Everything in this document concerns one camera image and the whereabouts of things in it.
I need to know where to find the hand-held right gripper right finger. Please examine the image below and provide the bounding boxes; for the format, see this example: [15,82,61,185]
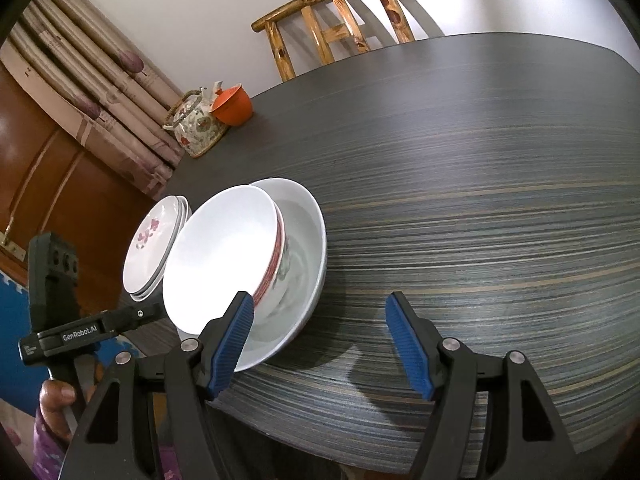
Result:
[385,291,576,480]

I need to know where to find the person's left forearm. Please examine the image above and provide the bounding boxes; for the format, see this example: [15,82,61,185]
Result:
[31,417,80,480]

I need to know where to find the white plate pink flowers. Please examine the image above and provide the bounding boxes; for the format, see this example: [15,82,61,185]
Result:
[130,196,194,304]

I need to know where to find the small bowl with red pattern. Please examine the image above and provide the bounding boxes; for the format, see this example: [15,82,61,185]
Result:
[162,185,286,329]

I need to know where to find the blue foam mat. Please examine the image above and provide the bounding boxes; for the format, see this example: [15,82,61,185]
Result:
[0,266,132,407]

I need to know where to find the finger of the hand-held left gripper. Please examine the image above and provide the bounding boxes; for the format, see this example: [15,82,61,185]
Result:
[106,302,166,335]

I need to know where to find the beige floral cloth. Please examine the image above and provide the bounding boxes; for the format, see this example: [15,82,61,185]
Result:
[0,399,41,463]

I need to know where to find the orange lidded cup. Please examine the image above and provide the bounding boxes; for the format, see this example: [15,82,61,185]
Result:
[209,85,254,126]

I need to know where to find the floral ceramic teapot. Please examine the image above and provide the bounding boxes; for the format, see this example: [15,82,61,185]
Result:
[162,86,231,159]

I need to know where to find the beige floral curtain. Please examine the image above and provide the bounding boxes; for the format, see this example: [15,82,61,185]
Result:
[0,0,187,202]

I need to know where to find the brass door latch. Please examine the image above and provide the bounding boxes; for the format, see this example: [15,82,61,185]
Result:
[0,217,27,262]

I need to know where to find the brown wooden door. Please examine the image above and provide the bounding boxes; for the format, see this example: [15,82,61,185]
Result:
[0,59,168,322]

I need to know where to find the large white bowl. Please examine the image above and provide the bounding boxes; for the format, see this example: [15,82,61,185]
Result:
[175,178,329,372]

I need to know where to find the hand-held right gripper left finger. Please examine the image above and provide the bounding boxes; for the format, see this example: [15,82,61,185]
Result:
[70,291,256,480]

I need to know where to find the person's left hand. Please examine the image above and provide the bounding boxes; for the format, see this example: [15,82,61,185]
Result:
[39,379,80,443]

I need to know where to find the wooden chair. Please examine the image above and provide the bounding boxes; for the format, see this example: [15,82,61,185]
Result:
[251,0,416,82]

